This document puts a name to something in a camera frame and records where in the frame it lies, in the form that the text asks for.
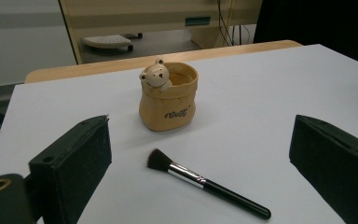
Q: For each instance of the light wooden table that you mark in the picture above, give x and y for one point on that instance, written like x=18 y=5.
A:
x=105 y=66

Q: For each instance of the dark curtain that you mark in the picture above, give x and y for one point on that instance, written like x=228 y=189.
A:
x=323 y=25

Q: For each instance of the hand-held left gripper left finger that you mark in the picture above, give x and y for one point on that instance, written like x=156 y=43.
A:
x=71 y=168

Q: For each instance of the beige wooden cabinet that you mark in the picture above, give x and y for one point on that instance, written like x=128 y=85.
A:
x=136 y=15

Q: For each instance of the white table sheet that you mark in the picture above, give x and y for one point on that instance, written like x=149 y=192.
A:
x=245 y=102

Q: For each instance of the tan bear pot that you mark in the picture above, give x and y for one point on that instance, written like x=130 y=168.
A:
x=164 y=104

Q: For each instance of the black makeup brush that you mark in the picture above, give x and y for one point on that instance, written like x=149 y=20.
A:
x=230 y=196

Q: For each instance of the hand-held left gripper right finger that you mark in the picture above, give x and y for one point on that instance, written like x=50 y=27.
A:
x=338 y=168

